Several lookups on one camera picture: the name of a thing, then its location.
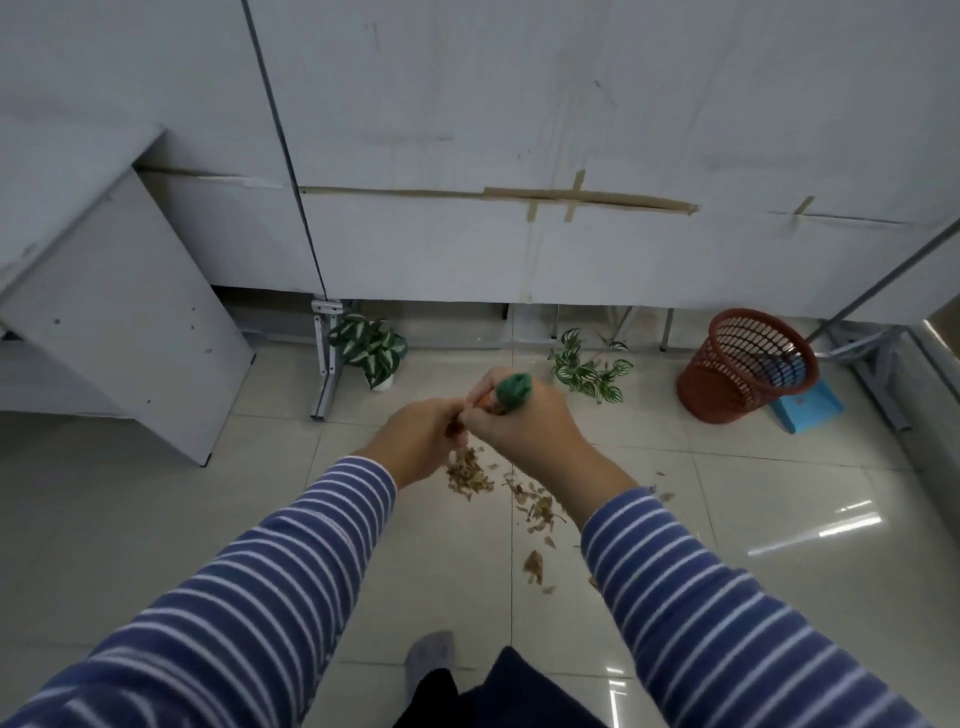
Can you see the red-brown plastic waste basket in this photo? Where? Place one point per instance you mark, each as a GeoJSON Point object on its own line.
{"type": "Point", "coordinates": [720, 390]}

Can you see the grey metal base frame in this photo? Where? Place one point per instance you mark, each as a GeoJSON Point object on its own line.
{"type": "Point", "coordinates": [877, 367]}

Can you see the white desk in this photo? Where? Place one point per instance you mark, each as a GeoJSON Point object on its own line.
{"type": "Point", "coordinates": [112, 300]}

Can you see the person's left fingers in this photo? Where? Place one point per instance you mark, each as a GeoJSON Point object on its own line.
{"type": "Point", "coordinates": [457, 420]}

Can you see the grey sock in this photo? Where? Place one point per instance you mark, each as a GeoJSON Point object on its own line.
{"type": "Point", "coordinates": [431, 660]}

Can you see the pile of dry leaves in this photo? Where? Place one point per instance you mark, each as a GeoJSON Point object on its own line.
{"type": "Point", "coordinates": [471, 476]}

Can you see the grey metal pole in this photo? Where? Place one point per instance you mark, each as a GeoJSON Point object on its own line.
{"type": "Point", "coordinates": [885, 277]}

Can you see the person's left forearm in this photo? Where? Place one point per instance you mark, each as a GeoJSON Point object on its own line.
{"type": "Point", "coordinates": [247, 600]}

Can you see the person's left hand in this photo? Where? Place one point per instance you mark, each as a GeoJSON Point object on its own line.
{"type": "Point", "coordinates": [416, 442]}

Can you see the long brown tape strip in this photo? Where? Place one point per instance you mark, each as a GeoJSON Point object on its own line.
{"type": "Point", "coordinates": [525, 196]}

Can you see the blue plastic dustpan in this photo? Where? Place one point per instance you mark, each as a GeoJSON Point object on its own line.
{"type": "Point", "coordinates": [814, 409]}

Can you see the dark blue trousers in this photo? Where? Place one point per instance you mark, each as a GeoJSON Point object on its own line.
{"type": "Point", "coordinates": [525, 694]}

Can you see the striped-leaf trailing plant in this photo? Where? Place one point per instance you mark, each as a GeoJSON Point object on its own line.
{"type": "Point", "coordinates": [585, 371]}

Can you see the person's right fingers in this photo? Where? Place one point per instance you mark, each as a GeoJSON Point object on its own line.
{"type": "Point", "coordinates": [480, 420]}

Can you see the person's right hand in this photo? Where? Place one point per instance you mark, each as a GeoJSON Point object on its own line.
{"type": "Point", "coordinates": [540, 442]}

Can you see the grey metal partition foot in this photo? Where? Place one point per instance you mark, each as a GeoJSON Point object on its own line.
{"type": "Point", "coordinates": [328, 360]}

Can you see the person's right forearm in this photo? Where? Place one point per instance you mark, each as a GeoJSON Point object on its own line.
{"type": "Point", "coordinates": [720, 622]}

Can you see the variegated plant in white pot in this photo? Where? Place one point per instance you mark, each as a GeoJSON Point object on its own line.
{"type": "Point", "coordinates": [367, 349]}

